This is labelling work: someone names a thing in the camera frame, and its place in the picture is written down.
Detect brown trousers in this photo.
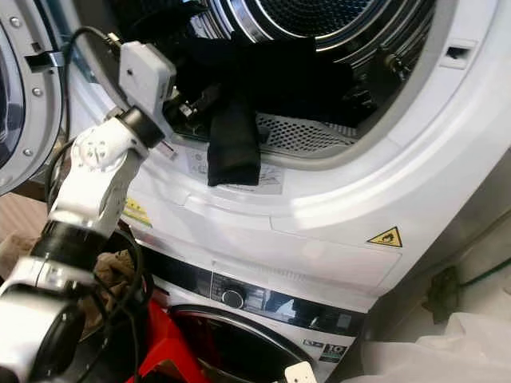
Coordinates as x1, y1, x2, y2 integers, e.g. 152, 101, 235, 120
0, 231, 141, 336

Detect white washing machine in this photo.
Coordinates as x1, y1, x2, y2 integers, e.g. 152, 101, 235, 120
140, 247, 368, 383

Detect grey instruction sticker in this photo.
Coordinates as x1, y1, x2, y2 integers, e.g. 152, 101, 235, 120
185, 148, 284, 195

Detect grey perforated lint filter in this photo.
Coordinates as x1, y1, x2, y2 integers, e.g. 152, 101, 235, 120
252, 112, 360, 156

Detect grey round dryer door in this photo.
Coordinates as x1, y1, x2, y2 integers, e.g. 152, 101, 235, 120
0, 0, 66, 194

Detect white tumble dryer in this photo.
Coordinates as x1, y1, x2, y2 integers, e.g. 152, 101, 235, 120
40, 0, 511, 312

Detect round washer control knob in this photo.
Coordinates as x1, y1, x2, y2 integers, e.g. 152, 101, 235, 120
220, 287, 246, 311

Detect red plastic stool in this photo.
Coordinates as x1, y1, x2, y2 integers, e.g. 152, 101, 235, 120
136, 299, 212, 383

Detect dark round washer door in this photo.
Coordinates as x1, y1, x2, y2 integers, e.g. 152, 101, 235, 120
168, 303, 320, 383

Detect white plastic bag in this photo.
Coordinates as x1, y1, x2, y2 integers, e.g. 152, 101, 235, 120
347, 307, 511, 383

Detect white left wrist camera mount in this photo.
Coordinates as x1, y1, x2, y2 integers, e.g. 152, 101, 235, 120
118, 41, 178, 144

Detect dark wall tap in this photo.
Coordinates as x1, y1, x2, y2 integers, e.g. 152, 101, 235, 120
423, 266, 464, 324

